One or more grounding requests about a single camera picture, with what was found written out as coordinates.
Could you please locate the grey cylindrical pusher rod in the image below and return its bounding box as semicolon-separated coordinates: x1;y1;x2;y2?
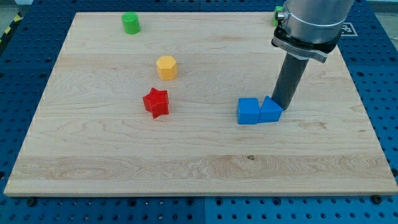
272;54;308;110

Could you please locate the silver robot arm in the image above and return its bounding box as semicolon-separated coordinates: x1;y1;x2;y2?
271;0;353;110

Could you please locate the green block behind arm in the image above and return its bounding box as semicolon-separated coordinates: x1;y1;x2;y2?
273;6;285;27

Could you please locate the yellow hexagon block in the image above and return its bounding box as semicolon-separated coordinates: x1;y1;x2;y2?
156;55;178;81

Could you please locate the blue triangle block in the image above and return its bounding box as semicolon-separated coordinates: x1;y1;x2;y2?
258;96;283;123

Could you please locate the blue cube block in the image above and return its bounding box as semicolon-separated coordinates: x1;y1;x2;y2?
237;98;260;124

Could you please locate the white fiducial marker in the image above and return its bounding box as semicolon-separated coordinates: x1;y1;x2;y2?
341;22;358;37

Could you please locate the red star block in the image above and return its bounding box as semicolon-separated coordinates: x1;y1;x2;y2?
143;88;169;119

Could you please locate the wooden board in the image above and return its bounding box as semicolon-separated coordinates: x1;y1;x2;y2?
4;12;397;197

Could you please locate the green cylinder block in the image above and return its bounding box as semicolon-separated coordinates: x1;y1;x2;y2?
121;12;141;35

